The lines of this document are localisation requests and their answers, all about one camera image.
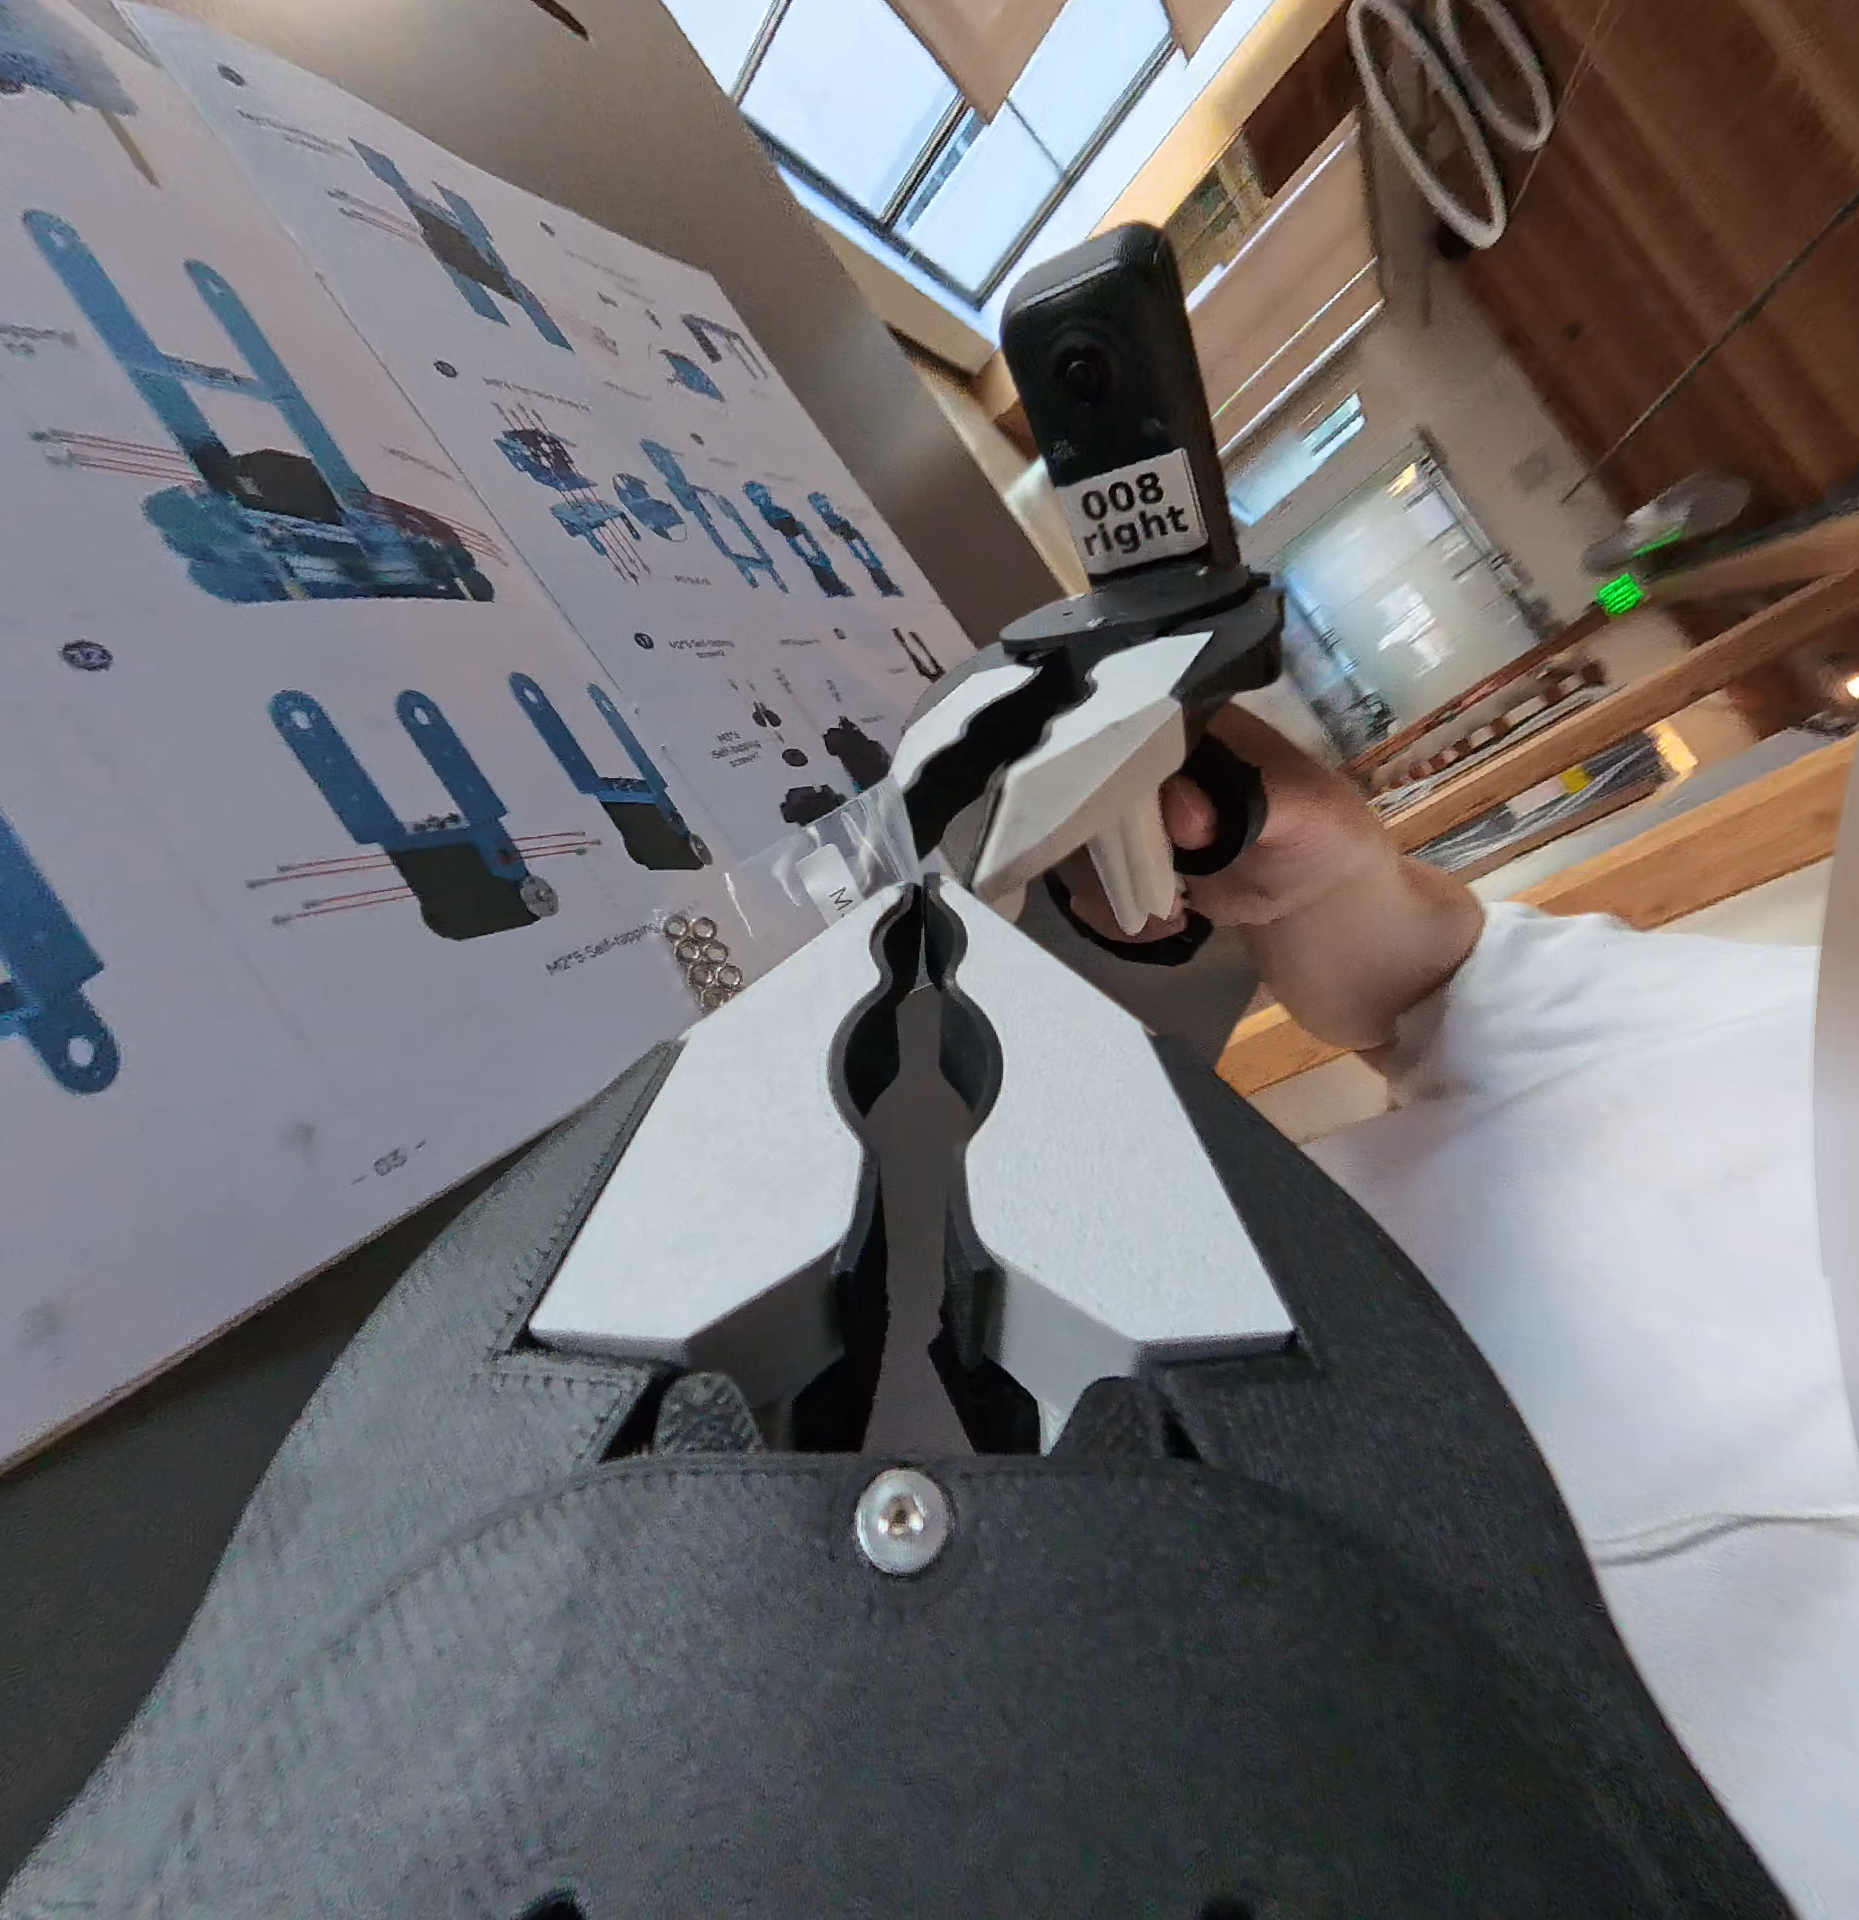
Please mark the printed assembly instruction booklet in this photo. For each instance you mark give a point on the printed assembly instruction booklet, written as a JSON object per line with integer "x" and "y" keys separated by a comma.
{"x": 267, "y": 975}

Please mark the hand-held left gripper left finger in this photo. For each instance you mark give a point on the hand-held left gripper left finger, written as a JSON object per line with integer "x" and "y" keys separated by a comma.
{"x": 688, "y": 1186}

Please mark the white framed skylight window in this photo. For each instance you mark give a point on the white framed skylight window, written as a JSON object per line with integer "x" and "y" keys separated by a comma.
{"x": 868, "y": 105}

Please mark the thin dark rod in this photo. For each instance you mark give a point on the thin dark rod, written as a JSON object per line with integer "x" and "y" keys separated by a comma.
{"x": 1725, "y": 345}

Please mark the person's right forearm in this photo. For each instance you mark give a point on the person's right forearm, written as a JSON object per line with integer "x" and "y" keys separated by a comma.
{"x": 1590, "y": 1200}

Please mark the wooden railing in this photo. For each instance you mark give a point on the wooden railing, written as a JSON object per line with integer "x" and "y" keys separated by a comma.
{"x": 1725, "y": 637}

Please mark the green exit sign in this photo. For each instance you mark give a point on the green exit sign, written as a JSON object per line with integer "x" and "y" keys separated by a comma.
{"x": 1623, "y": 594}

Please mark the pile of small metal nuts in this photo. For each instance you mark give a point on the pile of small metal nuts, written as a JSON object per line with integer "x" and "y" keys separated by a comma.
{"x": 703, "y": 960}

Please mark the person's right hand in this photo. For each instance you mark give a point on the person's right hand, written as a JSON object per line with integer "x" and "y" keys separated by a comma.
{"x": 1335, "y": 853}

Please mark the glass office partition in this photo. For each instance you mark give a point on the glass office partition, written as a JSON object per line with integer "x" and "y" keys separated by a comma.
{"x": 1380, "y": 600}

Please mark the grey round ceiling fixture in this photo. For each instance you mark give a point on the grey round ceiling fixture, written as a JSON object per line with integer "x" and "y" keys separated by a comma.
{"x": 1671, "y": 517}

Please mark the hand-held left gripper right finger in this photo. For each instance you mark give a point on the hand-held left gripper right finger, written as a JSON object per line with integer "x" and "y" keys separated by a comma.
{"x": 1124, "y": 1186}

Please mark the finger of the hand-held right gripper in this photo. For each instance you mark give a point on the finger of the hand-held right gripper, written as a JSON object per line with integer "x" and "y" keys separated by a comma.
{"x": 1115, "y": 697}
{"x": 944, "y": 751}

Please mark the clear plastic zip bag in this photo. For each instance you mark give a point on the clear plastic zip bag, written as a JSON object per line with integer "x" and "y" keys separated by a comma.
{"x": 855, "y": 840}

